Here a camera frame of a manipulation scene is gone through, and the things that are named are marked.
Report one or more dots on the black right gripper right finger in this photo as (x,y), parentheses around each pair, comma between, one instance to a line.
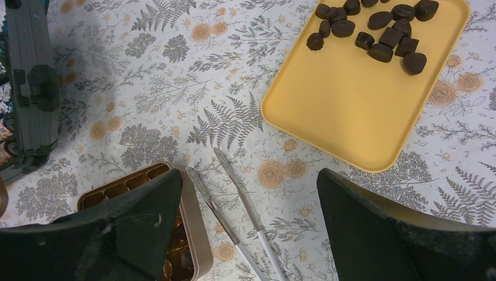
(374,238)

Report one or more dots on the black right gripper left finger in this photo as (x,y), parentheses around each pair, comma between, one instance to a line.
(124,238)

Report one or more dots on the long metal tongs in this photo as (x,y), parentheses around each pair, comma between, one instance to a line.
(261,270)

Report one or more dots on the gold chocolate tin box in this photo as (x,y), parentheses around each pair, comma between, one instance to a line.
(189,253)

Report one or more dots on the yellow plastic tray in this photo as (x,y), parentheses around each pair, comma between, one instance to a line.
(351,106)

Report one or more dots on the floral tablecloth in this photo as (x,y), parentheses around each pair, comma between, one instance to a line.
(143,82)

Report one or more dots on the black open hard case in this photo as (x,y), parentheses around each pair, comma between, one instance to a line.
(30,71)

